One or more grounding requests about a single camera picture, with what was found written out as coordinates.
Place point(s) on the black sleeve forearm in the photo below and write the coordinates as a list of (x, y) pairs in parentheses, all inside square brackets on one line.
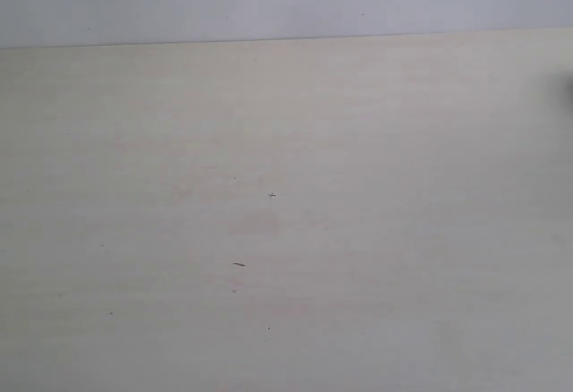
[(562, 90)]

